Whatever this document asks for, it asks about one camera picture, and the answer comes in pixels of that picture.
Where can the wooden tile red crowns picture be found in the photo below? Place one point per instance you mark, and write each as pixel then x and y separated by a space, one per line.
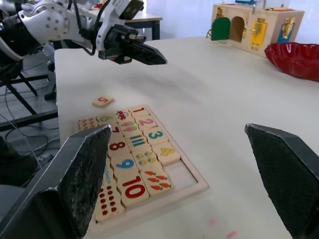
pixel 86 123

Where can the wooden tile blue dots picture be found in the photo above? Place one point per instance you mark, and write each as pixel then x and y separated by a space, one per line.
pixel 109 175

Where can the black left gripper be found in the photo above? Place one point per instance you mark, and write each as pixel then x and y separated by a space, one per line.
pixel 117 42

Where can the wooden tile red number 10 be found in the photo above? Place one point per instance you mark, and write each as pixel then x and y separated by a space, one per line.
pixel 133 190

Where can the wooden tile red berries picture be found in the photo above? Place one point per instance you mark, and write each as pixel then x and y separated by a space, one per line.
pixel 109 201

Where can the red wavy bowl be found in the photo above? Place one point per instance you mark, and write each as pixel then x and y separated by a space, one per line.
pixel 294 61

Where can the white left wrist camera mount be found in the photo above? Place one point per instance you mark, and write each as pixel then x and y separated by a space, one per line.
pixel 107 22

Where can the wooden tile red number 1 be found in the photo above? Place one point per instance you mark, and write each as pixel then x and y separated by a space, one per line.
pixel 139 110

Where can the wooden tile blue number 9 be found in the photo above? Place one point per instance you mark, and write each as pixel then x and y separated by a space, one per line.
pixel 124 163

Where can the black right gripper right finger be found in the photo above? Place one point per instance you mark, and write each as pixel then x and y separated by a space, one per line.
pixel 286 174

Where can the wooden tile car picture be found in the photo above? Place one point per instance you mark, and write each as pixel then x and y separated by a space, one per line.
pixel 122 115

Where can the black rounded base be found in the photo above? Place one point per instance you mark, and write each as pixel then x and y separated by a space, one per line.
pixel 15 164

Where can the wooden tile red number 5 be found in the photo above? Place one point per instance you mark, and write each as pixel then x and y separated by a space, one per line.
pixel 103 100

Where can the wooden tile red number 7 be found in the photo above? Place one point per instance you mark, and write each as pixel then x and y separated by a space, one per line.
pixel 116 130

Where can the white black robot leg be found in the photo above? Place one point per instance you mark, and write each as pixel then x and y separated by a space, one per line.
pixel 51 77

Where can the wooden tile blue bars picture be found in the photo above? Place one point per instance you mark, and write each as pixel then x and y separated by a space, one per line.
pixel 135 140

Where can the wooden tile yellow number 4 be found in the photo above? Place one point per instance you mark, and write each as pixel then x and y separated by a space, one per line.
pixel 165 152

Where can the wooden number puzzle board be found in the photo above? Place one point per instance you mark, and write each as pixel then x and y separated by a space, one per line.
pixel 184 178

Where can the wooden tile teal number 3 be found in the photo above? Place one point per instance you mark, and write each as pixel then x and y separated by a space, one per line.
pixel 155 135

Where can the wooden tile green number 6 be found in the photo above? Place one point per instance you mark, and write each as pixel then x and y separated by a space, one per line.
pixel 106 119

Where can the black folding stand frame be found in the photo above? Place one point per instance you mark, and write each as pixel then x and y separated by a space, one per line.
pixel 22 99

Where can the wooden tile red number 8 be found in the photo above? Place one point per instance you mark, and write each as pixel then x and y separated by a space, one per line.
pixel 117 146

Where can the dark-framed background desk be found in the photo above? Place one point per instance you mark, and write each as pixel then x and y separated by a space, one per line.
pixel 147 19

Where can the wooden tile carrots picture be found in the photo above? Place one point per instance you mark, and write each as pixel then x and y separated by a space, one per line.
pixel 155 181

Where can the wooden tile ice pops picture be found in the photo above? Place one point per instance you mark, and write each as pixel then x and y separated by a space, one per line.
pixel 128 126

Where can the wooden tile pink number 2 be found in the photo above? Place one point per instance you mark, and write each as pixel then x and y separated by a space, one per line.
pixel 146 122

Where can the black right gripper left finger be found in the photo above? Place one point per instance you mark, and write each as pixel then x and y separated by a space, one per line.
pixel 74 179

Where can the wooden latch lock box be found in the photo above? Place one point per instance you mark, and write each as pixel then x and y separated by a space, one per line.
pixel 271 20

